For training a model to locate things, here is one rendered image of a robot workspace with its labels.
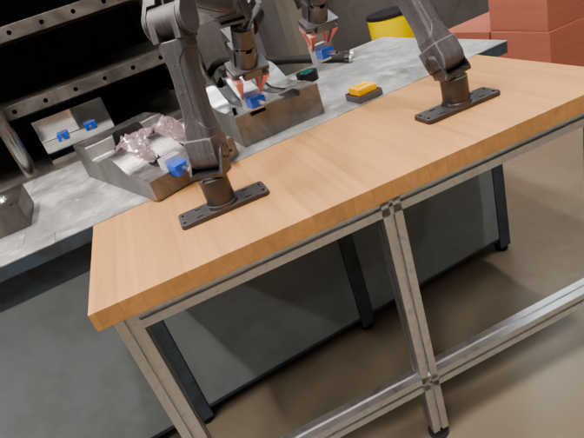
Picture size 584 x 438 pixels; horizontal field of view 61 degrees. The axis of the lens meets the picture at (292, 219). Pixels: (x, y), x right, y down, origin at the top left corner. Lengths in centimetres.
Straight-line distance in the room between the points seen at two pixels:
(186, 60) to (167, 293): 44
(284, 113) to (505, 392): 100
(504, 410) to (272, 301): 72
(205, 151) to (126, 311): 35
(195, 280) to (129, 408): 80
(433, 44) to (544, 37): 189
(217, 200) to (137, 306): 28
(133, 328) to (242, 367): 75
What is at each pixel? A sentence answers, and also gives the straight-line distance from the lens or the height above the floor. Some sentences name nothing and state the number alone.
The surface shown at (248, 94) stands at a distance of 138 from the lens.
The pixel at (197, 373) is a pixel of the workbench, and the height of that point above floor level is 20.
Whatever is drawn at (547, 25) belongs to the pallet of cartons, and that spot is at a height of 52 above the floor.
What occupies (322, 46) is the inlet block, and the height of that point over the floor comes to 95.
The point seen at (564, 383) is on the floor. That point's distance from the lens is 163.
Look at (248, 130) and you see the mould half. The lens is 138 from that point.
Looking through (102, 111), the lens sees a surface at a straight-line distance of 211.
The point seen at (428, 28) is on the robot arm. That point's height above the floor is 99.
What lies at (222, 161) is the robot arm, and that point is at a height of 90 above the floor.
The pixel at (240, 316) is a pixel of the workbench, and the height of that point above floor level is 32.
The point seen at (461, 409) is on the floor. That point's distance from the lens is 156.
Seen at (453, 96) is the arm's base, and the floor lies 84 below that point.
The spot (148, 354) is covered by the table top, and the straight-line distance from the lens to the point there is 101.
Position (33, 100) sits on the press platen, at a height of 103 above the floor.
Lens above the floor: 123
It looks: 27 degrees down
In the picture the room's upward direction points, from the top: 19 degrees counter-clockwise
